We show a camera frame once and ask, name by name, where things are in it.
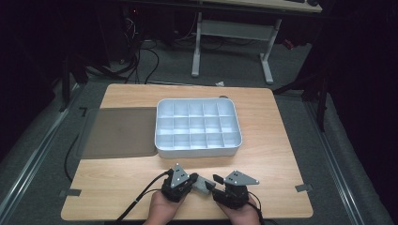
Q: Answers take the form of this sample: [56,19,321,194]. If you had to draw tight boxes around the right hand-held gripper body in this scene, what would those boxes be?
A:
[212,170,260,210]

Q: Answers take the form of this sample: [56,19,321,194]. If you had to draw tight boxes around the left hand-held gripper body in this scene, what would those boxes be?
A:
[161,162,193,203]

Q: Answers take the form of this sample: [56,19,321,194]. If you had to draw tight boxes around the grey sock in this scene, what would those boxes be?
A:
[191,175,217,196]

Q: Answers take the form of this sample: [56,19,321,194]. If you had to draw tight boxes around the person's right hand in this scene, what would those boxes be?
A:
[216,197,263,225]

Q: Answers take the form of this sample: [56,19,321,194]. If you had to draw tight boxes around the person's left hand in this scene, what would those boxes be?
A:
[144,190,186,225]

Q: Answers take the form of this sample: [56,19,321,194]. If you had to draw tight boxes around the white divided storage box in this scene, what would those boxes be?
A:
[154,97,243,159]

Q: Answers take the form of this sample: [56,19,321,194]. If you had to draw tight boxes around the grey tape piece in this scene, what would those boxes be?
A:
[295,183,314,193]
[58,188,83,199]

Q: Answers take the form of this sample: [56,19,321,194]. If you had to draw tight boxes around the translucent grey lid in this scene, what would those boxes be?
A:
[76,107,159,160]

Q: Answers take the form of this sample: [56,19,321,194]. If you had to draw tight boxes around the black stand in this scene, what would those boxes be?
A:
[58,55,91,113]
[271,70,330,133]

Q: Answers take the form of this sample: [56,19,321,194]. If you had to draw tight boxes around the white-legged desk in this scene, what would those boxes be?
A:
[191,0,323,85]

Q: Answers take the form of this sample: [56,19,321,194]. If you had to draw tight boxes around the red object under desk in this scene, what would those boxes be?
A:
[282,38,296,51]

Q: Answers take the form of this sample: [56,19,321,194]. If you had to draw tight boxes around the dark computer tower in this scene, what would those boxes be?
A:
[101,5,143,64]

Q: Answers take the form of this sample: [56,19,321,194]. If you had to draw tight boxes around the right hand-held gripper cable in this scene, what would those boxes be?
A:
[248,190,280,225]

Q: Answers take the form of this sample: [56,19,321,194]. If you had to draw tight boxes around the hand-held gripper cable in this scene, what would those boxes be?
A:
[248,190,280,225]
[114,169,174,225]

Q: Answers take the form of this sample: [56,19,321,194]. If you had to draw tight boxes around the left hand-held gripper cable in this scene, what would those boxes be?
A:
[114,169,174,225]

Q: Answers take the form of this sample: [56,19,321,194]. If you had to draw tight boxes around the metal floor rail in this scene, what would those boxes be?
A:
[0,83,83,218]
[304,101,366,225]

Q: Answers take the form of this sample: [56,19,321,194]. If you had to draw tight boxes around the black cable beside table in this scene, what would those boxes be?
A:
[64,133,81,184]

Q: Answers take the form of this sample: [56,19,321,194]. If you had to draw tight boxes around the black floor cables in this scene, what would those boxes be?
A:
[123,17,161,85]

